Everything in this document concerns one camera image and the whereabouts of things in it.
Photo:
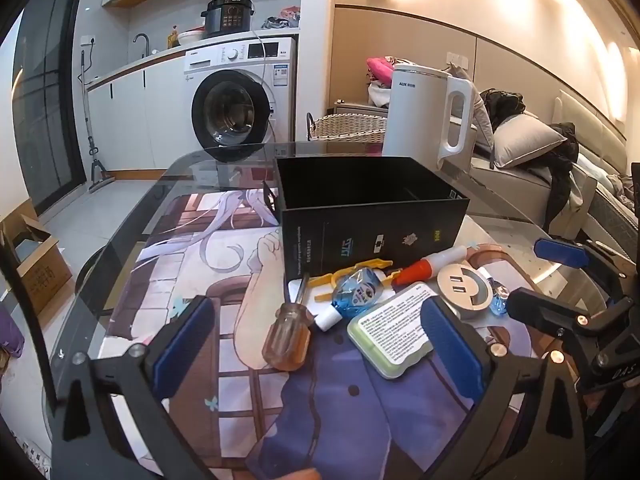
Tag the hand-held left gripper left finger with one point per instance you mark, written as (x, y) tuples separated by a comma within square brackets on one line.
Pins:
[(185, 340)]

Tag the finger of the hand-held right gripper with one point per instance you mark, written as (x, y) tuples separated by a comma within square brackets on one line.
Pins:
[(560, 252), (540, 307)]

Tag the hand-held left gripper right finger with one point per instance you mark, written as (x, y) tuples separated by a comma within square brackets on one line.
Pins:
[(450, 347)]

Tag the small clear blue item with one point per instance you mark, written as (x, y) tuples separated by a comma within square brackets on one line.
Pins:
[(499, 300)]

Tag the green case with white label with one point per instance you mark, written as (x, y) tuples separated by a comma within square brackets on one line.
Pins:
[(390, 330)]

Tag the round white socket hub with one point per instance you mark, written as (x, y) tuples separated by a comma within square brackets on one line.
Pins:
[(462, 285)]

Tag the white tube with red cap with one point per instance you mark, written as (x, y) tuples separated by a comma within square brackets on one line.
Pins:
[(415, 270)]

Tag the black cardboard box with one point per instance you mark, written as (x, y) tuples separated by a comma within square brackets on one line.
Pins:
[(380, 230)]

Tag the printed desk mat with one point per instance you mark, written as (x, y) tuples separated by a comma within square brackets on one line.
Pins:
[(225, 270)]

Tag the black jacket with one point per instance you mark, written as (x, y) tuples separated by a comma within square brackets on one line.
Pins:
[(562, 170)]

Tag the grey pillow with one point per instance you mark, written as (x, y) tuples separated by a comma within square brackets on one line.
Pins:
[(530, 140)]

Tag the light grey sofa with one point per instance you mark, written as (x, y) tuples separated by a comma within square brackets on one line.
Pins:
[(600, 125)]

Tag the black garment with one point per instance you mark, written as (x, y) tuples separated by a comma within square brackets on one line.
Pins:
[(502, 107)]

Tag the open cardboard box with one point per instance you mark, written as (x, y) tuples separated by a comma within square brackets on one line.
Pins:
[(42, 275)]

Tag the purple cloth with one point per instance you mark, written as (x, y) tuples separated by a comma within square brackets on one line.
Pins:
[(9, 335)]

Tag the white electric kettle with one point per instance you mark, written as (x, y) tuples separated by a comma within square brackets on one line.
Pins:
[(415, 115)]

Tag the white kitchen counter cabinet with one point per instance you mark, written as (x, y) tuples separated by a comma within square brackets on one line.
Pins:
[(145, 115)]

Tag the flat mop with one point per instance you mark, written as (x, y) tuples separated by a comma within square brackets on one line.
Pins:
[(90, 125)]

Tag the white washing machine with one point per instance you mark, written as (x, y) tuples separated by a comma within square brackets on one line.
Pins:
[(235, 110)]

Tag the beige clothes pile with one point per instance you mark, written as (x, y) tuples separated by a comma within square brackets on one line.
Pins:
[(379, 94)]

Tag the wicker basket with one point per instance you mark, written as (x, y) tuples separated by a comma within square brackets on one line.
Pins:
[(345, 127)]

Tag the grey side cabinet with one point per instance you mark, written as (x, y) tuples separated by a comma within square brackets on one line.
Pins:
[(357, 109)]

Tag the pink cloth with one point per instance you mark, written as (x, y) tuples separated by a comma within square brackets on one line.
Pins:
[(382, 67)]

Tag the sliding glass door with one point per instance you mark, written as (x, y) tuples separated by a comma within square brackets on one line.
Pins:
[(50, 85)]

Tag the white bowl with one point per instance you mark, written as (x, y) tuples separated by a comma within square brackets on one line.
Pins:
[(191, 37)]

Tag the black kitchen faucet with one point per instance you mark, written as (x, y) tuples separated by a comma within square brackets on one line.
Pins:
[(145, 40)]

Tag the yellow bottle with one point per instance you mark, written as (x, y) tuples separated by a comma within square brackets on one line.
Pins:
[(174, 37)]

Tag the black pressure cooker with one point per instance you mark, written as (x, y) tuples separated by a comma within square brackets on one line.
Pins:
[(227, 15)]

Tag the white wall switch panel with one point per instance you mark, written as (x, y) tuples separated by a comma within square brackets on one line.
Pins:
[(457, 60)]

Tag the wall outlet with plug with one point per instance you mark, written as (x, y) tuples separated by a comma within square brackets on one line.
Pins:
[(87, 40)]

